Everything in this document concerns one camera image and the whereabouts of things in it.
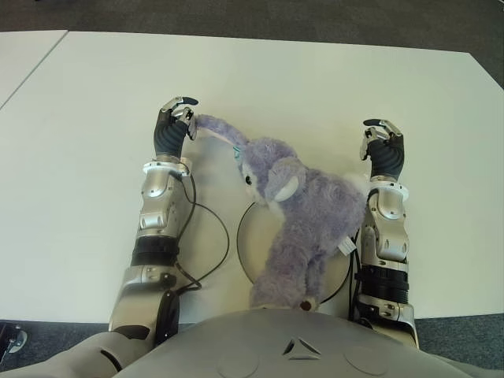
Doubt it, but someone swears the grey robot torso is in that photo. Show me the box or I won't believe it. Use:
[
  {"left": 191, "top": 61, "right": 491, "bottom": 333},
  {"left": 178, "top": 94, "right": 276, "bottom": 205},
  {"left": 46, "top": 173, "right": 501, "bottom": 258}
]
[{"left": 35, "top": 306, "right": 504, "bottom": 378}]

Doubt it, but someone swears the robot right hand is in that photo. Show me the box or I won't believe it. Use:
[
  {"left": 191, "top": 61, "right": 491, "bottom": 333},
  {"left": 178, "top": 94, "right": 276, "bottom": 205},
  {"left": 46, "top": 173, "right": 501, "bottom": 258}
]
[{"left": 360, "top": 118, "right": 406, "bottom": 179}]

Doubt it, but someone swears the purple plush bunny doll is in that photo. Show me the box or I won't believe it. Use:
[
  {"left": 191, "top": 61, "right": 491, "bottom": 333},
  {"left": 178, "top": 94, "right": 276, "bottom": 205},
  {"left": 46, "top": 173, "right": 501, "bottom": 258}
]
[{"left": 195, "top": 113, "right": 373, "bottom": 313}]

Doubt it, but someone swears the white plate black rim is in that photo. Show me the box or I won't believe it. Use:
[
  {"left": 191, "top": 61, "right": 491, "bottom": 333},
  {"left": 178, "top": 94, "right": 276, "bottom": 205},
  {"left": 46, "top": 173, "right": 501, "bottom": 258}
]
[{"left": 237, "top": 200, "right": 352, "bottom": 306}]

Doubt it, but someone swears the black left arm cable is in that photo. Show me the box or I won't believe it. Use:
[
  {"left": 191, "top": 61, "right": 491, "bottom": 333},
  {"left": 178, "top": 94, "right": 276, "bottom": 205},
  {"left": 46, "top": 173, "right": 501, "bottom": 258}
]
[{"left": 172, "top": 172, "right": 231, "bottom": 295}]

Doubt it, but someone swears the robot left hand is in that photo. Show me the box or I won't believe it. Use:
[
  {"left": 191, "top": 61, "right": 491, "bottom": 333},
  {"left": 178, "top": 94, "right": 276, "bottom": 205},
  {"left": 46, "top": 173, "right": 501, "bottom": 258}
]
[{"left": 152, "top": 95, "right": 200, "bottom": 158}]

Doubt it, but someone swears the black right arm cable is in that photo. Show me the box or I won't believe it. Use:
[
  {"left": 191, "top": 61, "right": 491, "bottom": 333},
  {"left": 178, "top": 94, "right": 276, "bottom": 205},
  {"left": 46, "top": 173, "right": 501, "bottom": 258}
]
[{"left": 348, "top": 232, "right": 365, "bottom": 320}]

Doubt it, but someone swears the metal caster wheel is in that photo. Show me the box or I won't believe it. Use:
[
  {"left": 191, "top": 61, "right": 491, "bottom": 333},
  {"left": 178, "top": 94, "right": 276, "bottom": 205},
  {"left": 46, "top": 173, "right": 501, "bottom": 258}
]
[{"left": 0, "top": 321, "right": 29, "bottom": 355}]

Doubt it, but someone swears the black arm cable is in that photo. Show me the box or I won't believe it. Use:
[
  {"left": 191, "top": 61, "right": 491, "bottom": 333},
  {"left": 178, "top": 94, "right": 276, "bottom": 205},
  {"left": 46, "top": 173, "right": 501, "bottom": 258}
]
[
  {"left": 348, "top": 232, "right": 365, "bottom": 320},
  {"left": 172, "top": 172, "right": 231, "bottom": 295}
]

